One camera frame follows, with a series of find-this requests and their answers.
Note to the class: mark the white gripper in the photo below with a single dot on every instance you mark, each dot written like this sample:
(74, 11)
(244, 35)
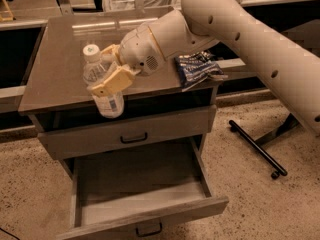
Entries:
(139, 51)

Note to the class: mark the clear plastic water bottle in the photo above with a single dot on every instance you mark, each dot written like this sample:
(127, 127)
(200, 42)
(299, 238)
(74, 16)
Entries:
(96, 69)

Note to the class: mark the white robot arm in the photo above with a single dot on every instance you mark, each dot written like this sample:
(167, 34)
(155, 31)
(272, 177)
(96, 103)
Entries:
(289, 71)

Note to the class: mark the closed grey top drawer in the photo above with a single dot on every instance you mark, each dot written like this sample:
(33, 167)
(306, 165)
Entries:
(92, 139)

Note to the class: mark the open grey middle drawer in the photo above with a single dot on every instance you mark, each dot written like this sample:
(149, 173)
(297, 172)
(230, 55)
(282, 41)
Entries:
(163, 182)

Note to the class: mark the blue crumpled snack bag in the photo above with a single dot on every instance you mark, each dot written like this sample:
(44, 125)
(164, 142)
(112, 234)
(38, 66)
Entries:
(196, 68)

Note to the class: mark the yellow object at left edge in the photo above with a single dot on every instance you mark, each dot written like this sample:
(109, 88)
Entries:
(6, 13)

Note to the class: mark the black wheeled stand base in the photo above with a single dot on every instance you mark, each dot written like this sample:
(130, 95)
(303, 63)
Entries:
(290, 123)

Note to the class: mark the black top drawer handle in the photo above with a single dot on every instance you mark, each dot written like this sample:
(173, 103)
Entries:
(141, 138)

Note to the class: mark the black drawer handle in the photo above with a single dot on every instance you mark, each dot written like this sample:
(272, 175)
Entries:
(141, 138)
(148, 229)

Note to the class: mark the grey bench rail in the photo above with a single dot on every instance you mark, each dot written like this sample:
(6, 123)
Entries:
(235, 69)

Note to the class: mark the black middle drawer handle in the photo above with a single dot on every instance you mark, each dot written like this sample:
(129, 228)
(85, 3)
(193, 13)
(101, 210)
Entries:
(148, 229)

